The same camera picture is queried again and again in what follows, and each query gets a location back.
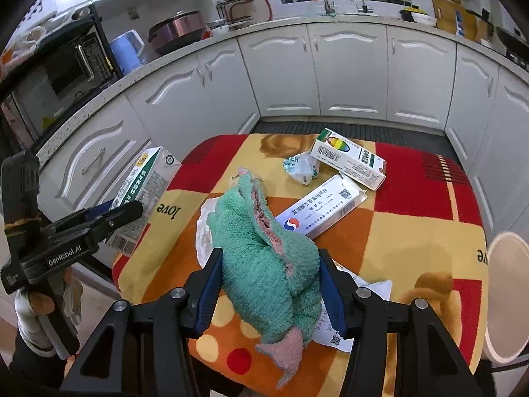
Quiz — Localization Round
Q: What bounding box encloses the green fluffy cloth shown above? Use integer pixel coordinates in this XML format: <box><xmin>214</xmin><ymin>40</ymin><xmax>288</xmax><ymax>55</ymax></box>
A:
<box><xmin>207</xmin><ymin>168</ymin><xmax>322</xmax><ymax>387</ymax></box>

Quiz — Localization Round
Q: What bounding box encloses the green white milk carton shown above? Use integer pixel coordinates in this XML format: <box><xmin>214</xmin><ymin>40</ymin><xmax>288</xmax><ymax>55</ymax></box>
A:
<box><xmin>106</xmin><ymin>146</ymin><xmax>181</xmax><ymax>256</ymax></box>

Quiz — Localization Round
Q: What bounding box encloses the white trash bucket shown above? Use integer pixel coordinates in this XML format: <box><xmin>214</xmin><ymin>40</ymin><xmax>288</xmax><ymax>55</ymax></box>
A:
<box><xmin>483</xmin><ymin>231</ymin><xmax>528</xmax><ymax>365</ymax></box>

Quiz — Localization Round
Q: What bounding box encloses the gloved left hand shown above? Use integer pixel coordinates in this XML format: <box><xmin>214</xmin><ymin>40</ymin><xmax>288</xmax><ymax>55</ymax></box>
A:
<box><xmin>14</xmin><ymin>267</ymin><xmax>83</xmax><ymax>360</ymax></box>

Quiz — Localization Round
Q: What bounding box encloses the crumpled white tissue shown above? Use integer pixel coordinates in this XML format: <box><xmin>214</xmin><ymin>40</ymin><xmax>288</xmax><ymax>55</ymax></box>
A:
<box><xmin>195</xmin><ymin>197</ymin><xmax>218</xmax><ymax>268</ymax></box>

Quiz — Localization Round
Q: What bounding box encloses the white paper receipt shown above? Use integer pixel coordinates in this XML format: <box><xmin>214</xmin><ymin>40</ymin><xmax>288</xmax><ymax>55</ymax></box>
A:
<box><xmin>312</xmin><ymin>262</ymin><xmax>393</xmax><ymax>353</ymax></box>

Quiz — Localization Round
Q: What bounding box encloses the white flat medicine box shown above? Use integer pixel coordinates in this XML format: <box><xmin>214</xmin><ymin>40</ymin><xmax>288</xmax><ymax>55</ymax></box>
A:
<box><xmin>276</xmin><ymin>174</ymin><xmax>368</xmax><ymax>239</ymax></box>

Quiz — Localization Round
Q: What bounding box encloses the crumpled plastic wrapper blue print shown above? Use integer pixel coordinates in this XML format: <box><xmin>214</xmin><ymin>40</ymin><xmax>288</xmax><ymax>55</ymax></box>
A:
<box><xmin>282</xmin><ymin>152</ymin><xmax>320</xmax><ymax>186</ymax></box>

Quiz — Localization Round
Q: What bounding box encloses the rainbow medicine box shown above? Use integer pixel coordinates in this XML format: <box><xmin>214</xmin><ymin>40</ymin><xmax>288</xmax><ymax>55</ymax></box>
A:
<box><xmin>310</xmin><ymin>128</ymin><xmax>387</xmax><ymax>191</ymax></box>

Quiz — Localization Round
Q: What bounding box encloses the black microwave oven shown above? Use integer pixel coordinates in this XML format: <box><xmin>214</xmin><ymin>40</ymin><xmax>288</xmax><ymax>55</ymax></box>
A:
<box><xmin>1</xmin><ymin>4</ymin><xmax>123</xmax><ymax>151</ymax></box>

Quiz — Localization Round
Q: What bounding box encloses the blue electric kettle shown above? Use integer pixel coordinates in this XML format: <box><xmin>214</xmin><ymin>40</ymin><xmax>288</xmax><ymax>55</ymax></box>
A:
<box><xmin>110</xmin><ymin>30</ymin><xmax>145</xmax><ymax>75</ymax></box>

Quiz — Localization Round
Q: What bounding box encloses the dark red rice cooker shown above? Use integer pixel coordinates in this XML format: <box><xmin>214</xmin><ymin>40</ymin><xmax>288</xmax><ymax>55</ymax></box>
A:
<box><xmin>148</xmin><ymin>11</ymin><xmax>206</xmax><ymax>55</ymax></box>

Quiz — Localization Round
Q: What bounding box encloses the wooden cutting board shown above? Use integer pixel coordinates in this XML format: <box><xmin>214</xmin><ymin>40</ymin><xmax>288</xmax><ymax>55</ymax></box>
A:
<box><xmin>432</xmin><ymin>0</ymin><xmax>477</xmax><ymax>41</ymax></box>

